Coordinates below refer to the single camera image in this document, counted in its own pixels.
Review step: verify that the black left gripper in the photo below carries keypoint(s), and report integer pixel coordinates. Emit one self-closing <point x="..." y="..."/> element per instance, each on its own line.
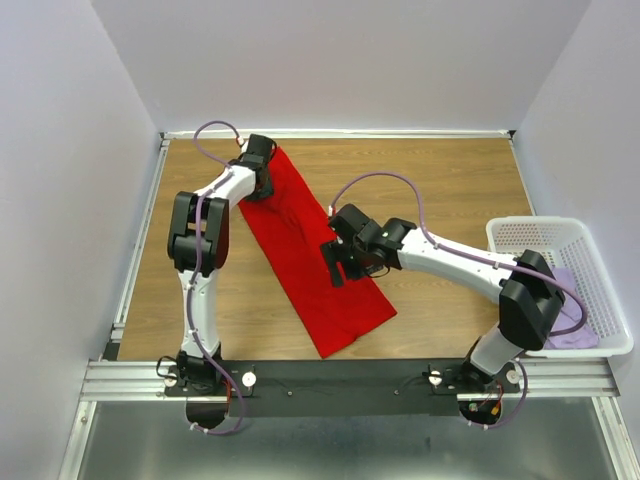
<point x="267" y="191"/>

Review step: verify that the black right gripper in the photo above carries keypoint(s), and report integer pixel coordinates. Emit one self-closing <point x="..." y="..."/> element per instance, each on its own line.
<point x="331" y="255"/>

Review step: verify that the red t-shirt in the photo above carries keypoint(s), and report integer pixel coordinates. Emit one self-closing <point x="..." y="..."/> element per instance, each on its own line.
<point x="290" y="226"/>

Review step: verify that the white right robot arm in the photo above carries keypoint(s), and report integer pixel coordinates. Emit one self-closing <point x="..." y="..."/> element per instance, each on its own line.
<point x="528" y="296"/>

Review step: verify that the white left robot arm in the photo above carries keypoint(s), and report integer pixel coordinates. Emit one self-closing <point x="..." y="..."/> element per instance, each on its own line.
<point x="198" y="245"/>

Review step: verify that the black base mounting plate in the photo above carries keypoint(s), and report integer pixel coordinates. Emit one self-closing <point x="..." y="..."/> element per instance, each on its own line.
<point x="332" y="388"/>

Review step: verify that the white plastic laundry basket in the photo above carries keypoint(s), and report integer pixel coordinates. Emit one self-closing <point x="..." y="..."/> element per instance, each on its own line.
<point x="567" y="243"/>

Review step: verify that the lavender t-shirt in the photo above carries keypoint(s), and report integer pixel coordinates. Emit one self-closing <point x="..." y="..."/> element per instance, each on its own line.
<point x="569" y="316"/>

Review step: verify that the aluminium frame rail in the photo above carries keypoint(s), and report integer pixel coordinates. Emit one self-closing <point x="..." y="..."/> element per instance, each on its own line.
<point x="547" y="378"/>

